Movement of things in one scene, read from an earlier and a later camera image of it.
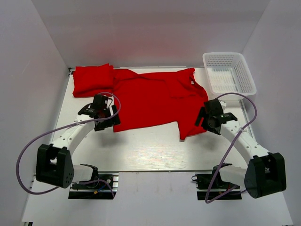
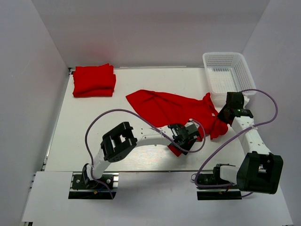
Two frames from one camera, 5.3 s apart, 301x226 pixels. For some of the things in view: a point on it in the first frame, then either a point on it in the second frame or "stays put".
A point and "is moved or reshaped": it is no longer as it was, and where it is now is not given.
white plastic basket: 227,73 stays put
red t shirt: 144,99 is moved or reshaped
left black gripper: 101,126 -> 187,146
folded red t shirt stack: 91,81 stays put
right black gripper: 201,115 -> 221,115
